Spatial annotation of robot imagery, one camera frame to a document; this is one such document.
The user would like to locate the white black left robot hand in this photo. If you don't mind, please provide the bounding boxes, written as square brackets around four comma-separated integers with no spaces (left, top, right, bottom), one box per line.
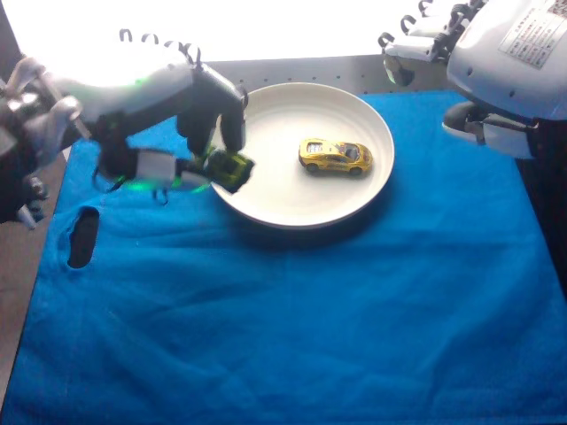
[59,28,256,207]

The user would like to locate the yellow toy car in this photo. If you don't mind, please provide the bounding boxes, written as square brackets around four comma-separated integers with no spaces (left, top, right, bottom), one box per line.
[297,136,374,177]

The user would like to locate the blue cloth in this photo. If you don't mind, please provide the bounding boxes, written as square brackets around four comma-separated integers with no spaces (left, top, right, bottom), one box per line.
[0,90,567,425]

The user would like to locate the white round plate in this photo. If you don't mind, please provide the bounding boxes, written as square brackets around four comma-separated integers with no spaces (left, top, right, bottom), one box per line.
[207,81,396,230]

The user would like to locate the green toy car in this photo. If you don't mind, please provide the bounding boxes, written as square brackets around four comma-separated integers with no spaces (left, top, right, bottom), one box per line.
[201,148,257,194]

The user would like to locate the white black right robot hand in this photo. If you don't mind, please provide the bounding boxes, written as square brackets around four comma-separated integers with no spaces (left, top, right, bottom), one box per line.
[377,0,567,161]

